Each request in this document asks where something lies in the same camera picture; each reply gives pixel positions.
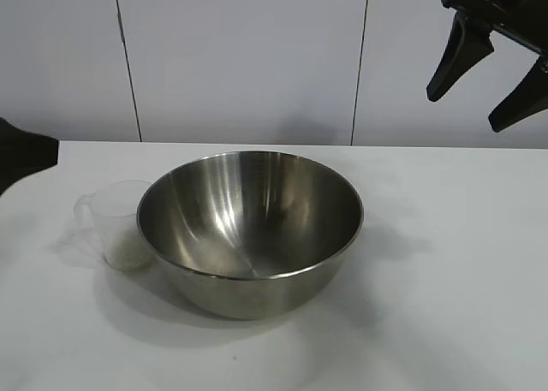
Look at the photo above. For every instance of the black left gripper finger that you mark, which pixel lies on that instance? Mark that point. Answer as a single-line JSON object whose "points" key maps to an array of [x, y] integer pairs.
{"points": [[25, 155]]}

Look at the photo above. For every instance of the clear plastic measuring cup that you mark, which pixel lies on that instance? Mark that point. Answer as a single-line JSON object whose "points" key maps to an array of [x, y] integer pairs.
{"points": [[109, 200]]}

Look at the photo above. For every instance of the stainless steel mixing bowl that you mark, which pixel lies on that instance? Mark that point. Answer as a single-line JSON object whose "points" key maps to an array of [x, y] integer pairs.
{"points": [[240, 224]]}

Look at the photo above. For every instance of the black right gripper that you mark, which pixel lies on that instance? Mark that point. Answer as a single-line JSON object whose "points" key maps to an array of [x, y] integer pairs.
{"points": [[514, 14]]}

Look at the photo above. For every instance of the white uncooked rice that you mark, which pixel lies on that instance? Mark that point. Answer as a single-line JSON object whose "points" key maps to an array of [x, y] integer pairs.
{"points": [[128, 256]]}

